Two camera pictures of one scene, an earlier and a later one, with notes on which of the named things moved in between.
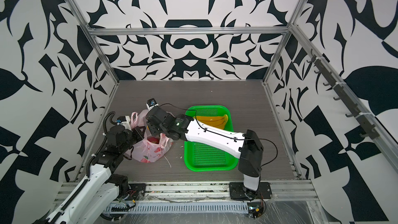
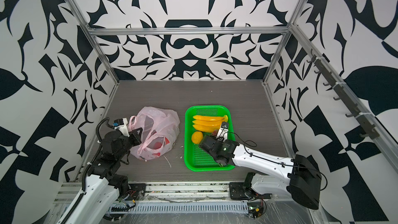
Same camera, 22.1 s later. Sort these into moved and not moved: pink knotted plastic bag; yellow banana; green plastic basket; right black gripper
Moved: right black gripper
Not moved: pink knotted plastic bag; yellow banana; green plastic basket
